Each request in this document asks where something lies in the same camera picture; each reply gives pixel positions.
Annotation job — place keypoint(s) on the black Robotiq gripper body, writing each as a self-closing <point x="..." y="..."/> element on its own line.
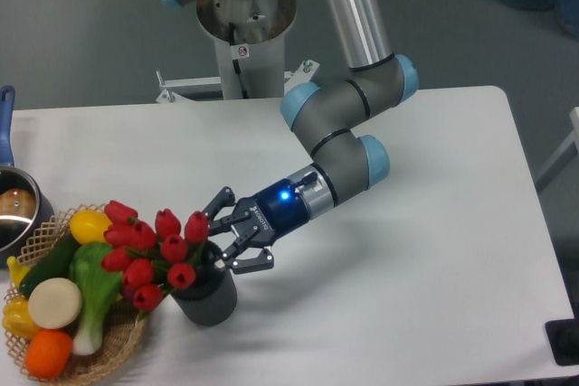
<point x="261" y="219"/>

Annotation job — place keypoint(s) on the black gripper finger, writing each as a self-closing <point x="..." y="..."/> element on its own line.
<point x="263" y="261"/>
<point x="225" y="198"/>

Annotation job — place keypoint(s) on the red tulip bouquet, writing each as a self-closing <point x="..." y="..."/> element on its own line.
<point x="155" y="260"/>

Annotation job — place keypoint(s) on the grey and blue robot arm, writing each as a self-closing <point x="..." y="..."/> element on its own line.
<point x="343" y="165"/>

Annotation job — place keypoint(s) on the dark grey ribbed vase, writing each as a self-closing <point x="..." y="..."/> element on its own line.
<point x="212" y="298"/>

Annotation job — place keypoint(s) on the yellow squash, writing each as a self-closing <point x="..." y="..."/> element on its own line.
<point x="88" y="225"/>

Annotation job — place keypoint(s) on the green bok choy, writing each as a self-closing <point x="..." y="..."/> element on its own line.
<point x="99" y="291"/>

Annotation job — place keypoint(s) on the dark green cucumber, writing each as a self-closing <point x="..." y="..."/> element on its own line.
<point x="54" y="264"/>

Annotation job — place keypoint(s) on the yellow banana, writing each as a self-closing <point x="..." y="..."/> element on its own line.
<point x="17" y="271"/>

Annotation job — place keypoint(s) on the orange fruit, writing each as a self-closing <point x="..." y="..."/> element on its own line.
<point x="47" y="354"/>

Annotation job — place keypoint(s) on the yellow bell pepper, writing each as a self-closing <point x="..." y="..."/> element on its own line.
<point x="17" y="320"/>

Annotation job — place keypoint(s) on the black device at table edge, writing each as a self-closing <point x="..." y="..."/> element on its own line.
<point x="563" y="339"/>

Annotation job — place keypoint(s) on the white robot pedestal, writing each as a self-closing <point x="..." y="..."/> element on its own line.
<point x="249" y="41"/>

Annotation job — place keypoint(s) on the blue handled saucepan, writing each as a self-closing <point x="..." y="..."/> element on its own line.
<point x="23" y="205"/>

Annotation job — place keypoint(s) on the white frame at right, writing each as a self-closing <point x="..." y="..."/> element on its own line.
<point x="560" y="158"/>

